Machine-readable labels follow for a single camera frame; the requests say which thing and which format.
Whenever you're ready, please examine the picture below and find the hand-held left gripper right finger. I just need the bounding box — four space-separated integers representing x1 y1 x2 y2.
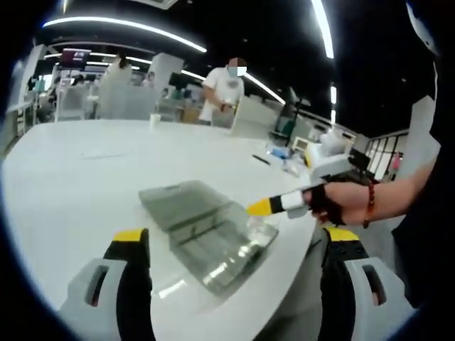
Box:
319 227 407 341

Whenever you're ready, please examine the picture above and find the person's right hand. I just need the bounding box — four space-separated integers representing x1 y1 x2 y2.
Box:
308 180 373 227

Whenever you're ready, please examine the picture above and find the red bead bracelet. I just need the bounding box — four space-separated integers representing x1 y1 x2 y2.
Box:
362 180 378 229

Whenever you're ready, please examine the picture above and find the person's black shirt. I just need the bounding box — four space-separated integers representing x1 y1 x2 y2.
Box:
390 53 455 310

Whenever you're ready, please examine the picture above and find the large grey chair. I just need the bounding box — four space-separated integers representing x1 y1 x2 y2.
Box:
98 66 158 120

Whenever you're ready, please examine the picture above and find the wall screen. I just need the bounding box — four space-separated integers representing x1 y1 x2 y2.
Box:
61 48 90 67

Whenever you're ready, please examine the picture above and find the ceiling light strip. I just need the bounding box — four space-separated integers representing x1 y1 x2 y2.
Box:
311 0 336 60
42 16 208 54

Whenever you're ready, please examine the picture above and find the clear plastic guide fixture box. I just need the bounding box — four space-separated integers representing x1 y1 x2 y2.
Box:
137 180 280 298

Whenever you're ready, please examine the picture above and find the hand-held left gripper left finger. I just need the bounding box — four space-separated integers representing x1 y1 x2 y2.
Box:
58 227 154 341

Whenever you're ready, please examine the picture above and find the white mesh office chair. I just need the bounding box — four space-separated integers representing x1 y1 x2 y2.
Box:
55 86 87 122
248 227 395 341

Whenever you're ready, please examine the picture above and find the clear plastic bag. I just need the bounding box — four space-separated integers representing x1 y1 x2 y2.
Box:
279 159 311 177

